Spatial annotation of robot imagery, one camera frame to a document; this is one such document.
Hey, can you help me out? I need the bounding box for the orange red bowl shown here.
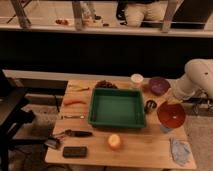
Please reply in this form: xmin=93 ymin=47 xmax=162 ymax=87
xmin=157 ymin=102 xmax=186 ymax=129

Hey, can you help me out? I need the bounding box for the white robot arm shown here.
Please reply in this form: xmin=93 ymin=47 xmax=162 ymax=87
xmin=171 ymin=59 xmax=213 ymax=100

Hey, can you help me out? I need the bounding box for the dark grape bunch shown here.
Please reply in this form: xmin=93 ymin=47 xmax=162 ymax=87
xmin=95 ymin=80 xmax=118 ymax=89

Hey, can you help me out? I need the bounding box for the green plastic tray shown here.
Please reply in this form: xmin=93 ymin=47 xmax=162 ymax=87
xmin=88 ymin=88 xmax=146 ymax=129

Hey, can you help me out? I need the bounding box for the white cup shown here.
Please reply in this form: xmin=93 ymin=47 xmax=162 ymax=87
xmin=130 ymin=74 xmax=144 ymax=89

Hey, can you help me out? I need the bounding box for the yellow green utensil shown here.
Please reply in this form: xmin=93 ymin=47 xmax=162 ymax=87
xmin=69 ymin=85 xmax=90 ymax=92

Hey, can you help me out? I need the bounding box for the orange carrot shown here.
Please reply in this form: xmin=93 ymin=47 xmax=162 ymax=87
xmin=63 ymin=99 xmax=86 ymax=106

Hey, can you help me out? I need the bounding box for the purple bowl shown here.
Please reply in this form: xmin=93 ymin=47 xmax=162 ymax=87
xmin=149 ymin=77 xmax=170 ymax=96

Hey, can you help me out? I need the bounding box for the yellow apple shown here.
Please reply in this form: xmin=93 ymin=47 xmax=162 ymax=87
xmin=107 ymin=134 xmax=122 ymax=150

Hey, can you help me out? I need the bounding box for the blue sponge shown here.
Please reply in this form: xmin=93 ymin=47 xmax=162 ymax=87
xmin=160 ymin=125 xmax=173 ymax=133

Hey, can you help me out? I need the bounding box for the black rectangular block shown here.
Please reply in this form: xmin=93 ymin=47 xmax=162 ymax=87
xmin=63 ymin=146 xmax=87 ymax=158

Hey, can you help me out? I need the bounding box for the person in beige clothes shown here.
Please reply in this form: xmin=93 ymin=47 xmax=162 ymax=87
xmin=116 ymin=0 xmax=165 ymax=27

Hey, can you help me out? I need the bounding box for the red object on far floor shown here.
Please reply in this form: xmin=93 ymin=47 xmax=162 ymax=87
xmin=55 ymin=19 xmax=69 ymax=26

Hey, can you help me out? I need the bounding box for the small metal clip object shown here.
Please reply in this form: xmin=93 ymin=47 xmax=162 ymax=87
xmin=45 ymin=137 xmax=61 ymax=149

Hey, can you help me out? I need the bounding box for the black chair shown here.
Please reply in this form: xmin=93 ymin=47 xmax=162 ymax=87
xmin=0 ymin=69 xmax=37 ymax=171

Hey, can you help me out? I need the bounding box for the blue grey cloth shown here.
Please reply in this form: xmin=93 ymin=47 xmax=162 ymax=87
xmin=170 ymin=138 xmax=190 ymax=166

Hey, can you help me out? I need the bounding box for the black handled tool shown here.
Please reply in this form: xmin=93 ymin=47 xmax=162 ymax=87
xmin=53 ymin=129 xmax=94 ymax=139

